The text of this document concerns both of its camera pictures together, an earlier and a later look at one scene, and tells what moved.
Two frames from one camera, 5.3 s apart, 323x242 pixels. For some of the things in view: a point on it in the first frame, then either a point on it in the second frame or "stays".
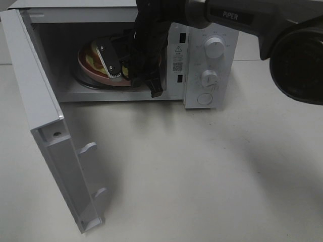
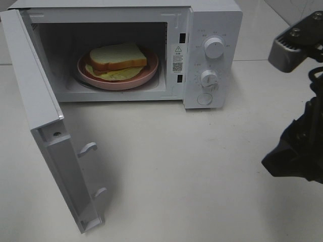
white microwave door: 47,121 stays
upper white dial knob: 214,48 stays
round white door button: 205,99 stays
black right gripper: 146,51 -> 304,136
